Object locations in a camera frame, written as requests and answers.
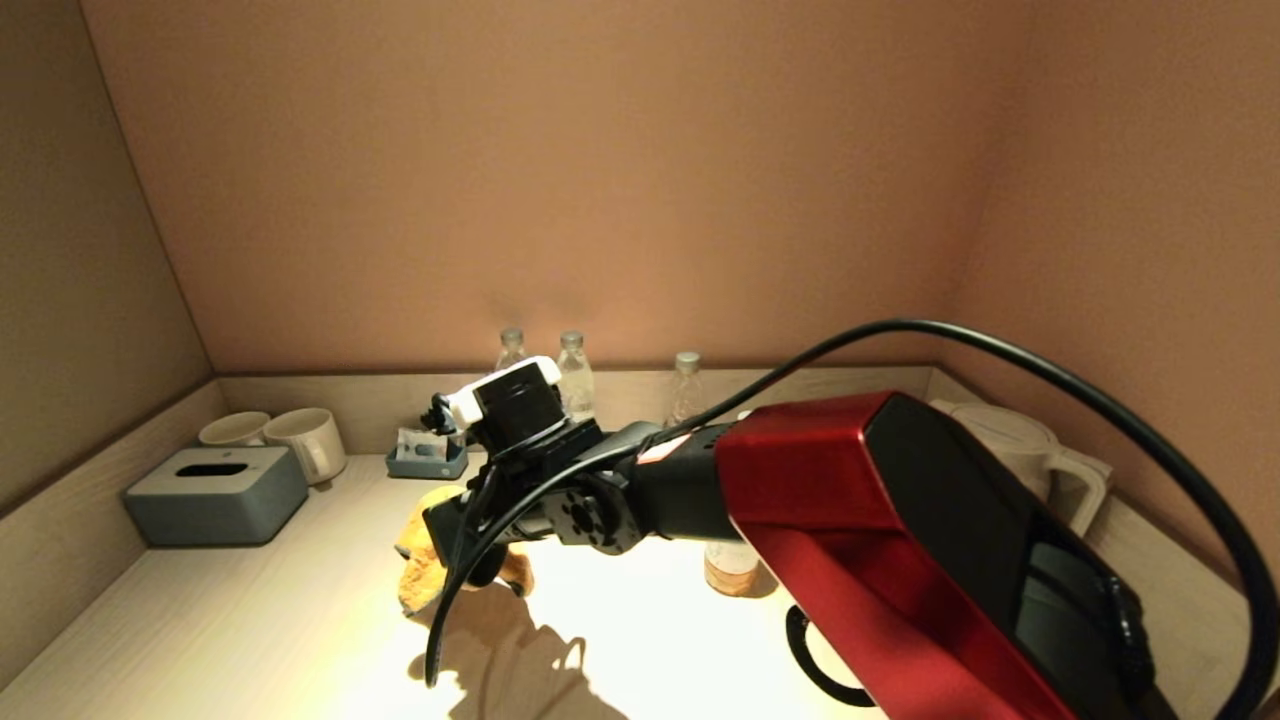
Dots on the small blue tray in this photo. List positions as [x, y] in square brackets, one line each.
[420, 469]

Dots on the orange microfibre cloth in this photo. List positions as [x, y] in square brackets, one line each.
[420, 580]

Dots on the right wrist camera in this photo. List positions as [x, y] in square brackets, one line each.
[510, 400]

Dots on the clear water bottle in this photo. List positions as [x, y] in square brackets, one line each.
[511, 348]
[576, 375]

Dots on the dark tea bottle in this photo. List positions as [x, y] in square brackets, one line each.
[686, 385]

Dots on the white sachet packet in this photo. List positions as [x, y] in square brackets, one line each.
[415, 444]

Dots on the white ceramic mug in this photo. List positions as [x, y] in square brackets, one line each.
[306, 440]
[235, 430]

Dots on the cream electric kettle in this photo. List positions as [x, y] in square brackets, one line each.
[1030, 450]

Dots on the grey tissue box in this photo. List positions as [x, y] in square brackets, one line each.
[215, 500]

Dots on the amber tea bottle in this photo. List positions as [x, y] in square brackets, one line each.
[730, 572]

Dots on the red black right robot arm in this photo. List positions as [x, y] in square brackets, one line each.
[850, 500]

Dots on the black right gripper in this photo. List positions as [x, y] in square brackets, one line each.
[530, 510]

